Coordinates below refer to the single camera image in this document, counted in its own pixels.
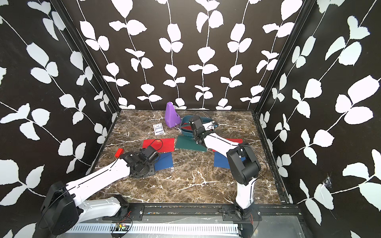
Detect teal plastic storage box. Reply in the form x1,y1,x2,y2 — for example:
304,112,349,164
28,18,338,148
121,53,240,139
180,115,218,137

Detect small white card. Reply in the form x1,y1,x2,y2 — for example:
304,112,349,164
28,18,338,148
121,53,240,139
153,123,165,135

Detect black aluminium front rail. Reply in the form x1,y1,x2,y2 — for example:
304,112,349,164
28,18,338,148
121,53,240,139
94,203,304,223

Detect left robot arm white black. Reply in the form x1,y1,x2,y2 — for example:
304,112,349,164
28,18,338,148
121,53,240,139
39,146,161,236

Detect purple pyramid metronome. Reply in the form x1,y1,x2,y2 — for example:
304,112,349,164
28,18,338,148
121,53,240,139
165,102,182,128

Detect green envelope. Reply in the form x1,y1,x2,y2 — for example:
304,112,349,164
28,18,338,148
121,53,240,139
175,135,207,152
200,117,215,127

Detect small green circuit board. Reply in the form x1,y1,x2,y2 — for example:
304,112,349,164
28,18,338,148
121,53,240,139
112,223,130,233

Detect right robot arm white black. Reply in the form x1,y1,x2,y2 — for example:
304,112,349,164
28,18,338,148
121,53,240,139
190,116,261,210

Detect red envelope two gold seals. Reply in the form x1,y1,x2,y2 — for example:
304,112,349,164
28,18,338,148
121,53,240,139
181,124,192,133

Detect white perforated cable tray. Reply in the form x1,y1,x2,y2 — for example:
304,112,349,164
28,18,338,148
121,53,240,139
66,223,241,235

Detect small red block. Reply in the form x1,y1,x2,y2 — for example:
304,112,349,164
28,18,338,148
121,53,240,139
115,148,124,158

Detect blue envelope red seal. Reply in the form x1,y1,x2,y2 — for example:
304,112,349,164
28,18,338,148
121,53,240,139
214,151,230,169

